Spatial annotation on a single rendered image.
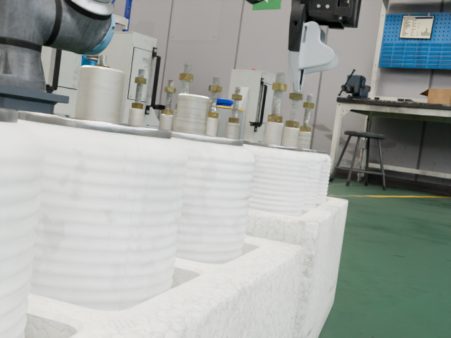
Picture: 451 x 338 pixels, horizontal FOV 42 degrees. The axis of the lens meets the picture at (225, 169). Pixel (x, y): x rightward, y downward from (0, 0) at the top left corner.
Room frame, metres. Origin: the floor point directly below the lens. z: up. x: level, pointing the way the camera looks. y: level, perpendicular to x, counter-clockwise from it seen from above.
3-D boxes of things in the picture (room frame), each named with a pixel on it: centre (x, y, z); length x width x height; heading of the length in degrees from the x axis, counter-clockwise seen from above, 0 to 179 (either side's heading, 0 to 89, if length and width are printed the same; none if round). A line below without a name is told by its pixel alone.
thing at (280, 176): (0.70, -0.05, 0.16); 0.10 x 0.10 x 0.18
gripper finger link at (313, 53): (0.79, -0.09, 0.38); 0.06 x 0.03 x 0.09; 71
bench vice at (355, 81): (5.26, -1.06, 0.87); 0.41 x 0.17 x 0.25; 142
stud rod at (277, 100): (0.70, -0.05, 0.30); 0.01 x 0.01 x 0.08
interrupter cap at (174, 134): (0.40, 0.03, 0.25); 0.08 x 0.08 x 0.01
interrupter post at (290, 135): (0.81, -0.08, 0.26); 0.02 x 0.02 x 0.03
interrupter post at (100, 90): (0.29, 0.07, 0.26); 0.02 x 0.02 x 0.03
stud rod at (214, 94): (0.84, 0.03, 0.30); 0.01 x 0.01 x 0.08
